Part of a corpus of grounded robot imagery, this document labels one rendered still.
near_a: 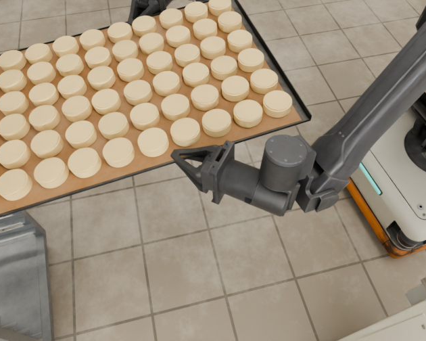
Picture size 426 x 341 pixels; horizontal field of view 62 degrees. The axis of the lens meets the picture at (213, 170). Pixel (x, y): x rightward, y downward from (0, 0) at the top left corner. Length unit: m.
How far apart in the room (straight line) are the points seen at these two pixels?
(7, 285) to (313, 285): 1.19
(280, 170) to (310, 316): 1.13
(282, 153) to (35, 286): 1.22
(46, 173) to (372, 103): 0.50
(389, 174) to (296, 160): 1.14
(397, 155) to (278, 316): 0.82
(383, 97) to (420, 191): 1.09
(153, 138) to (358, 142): 0.32
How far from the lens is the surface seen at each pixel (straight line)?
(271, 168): 0.48
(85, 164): 0.60
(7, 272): 1.60
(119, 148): 0.60
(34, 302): 1.51
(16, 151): 0.68
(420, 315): 0.79
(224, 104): 0.65
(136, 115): 0.64
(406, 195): 1.56
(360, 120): 0.54
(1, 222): 1.49
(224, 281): 1.54
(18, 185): 0.63
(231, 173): 0.54
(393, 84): 0.53
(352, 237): 1.72
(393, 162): 1.63
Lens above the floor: 1.48
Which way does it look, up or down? 57 degrees down
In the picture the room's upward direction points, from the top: straight up
